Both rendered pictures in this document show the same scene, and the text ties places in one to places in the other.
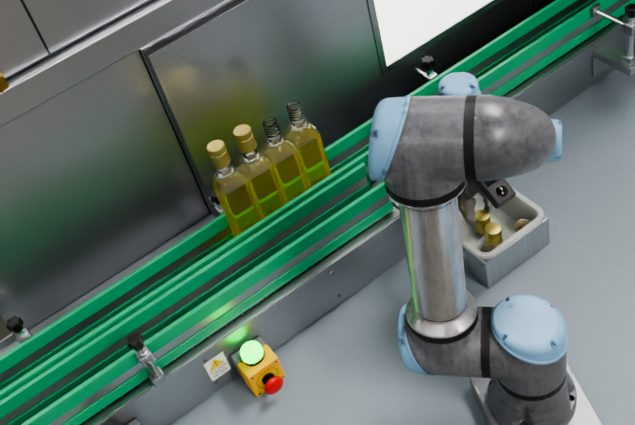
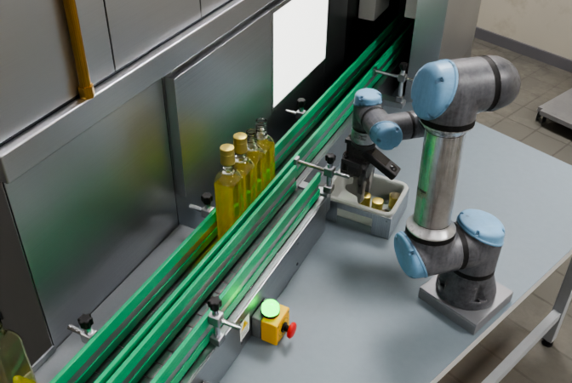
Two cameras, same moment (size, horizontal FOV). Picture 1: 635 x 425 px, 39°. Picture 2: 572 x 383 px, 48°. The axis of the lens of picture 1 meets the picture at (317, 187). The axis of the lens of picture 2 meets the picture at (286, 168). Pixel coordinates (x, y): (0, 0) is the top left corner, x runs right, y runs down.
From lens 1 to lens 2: 0.91 m
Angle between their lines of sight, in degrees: 32
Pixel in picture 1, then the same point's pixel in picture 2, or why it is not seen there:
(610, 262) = not seen: hidden behind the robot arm
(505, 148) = (515, 81)
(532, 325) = (486, 223)
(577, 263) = not seen: hidden behind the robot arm
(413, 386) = (381, 307)
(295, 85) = (236, 116)
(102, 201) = (124, 210)
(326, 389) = (323, 326)
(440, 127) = (479, 71)
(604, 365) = not seen: hidden behind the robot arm
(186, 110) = (185, 129)
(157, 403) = (214, 365)
